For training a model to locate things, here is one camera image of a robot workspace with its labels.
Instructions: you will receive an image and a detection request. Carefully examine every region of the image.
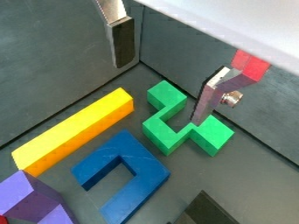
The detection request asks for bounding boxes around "purple U-shaped block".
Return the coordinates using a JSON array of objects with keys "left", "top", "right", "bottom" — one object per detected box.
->
[{"left": 0, "top": 171, "right": 80, "bottom": 224}]

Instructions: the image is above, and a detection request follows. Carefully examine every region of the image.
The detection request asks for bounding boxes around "blue U-shaped block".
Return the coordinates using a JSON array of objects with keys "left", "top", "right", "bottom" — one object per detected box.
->
[{"left": 70, "top": 129, "right": 172, "bottom": 224}]

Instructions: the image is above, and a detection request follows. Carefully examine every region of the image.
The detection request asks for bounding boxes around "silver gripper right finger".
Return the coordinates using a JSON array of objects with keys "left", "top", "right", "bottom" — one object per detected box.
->
[{"left": 191, "top": 66, "right": 243, "bottom": 126}]

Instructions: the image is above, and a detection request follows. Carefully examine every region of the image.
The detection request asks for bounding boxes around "red board with slots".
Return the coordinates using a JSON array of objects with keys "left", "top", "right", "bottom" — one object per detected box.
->
[{"left": 231, "top": 50, "right": 270, "bottom": 82}]

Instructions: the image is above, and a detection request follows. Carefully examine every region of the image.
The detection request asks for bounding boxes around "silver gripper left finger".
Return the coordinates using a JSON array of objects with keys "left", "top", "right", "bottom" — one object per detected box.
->
[{"left": 92, "top": 0, "right": 136, "bottom": 68}]

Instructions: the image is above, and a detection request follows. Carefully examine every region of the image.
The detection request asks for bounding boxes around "yellow long bar block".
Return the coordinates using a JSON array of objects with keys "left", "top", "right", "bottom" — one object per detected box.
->
[{"left": 12, "top": 87, "right": 135, "bottom": 177}]

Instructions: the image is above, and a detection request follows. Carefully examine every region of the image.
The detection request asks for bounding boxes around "green zigzag block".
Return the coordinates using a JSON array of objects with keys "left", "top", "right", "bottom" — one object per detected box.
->
[{"left": 143, "top": 80, "right": 234, "bottom": 157}]

